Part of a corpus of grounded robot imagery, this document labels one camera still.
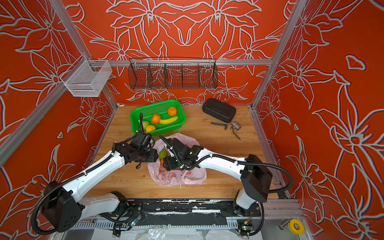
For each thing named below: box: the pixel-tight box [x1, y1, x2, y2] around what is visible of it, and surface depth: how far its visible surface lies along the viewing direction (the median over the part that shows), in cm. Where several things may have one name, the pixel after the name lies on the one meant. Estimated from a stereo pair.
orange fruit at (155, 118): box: [151, 113, 161, 124], surface depth 108 cm
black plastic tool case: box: [202, 98, 236, 123], surface depth 112 cm
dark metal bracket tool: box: [211, 122, 228, 131], surface depth 109 cm
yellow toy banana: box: [159, 116, 179, 125], surface depth 109 cm
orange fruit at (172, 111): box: [168, 106, 177, 116], surface depth 112 cm
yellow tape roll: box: [288, 219, 305, 235], surface depth 68 cm
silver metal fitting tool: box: [230, 121, 241, 141], surface depth 106 cm
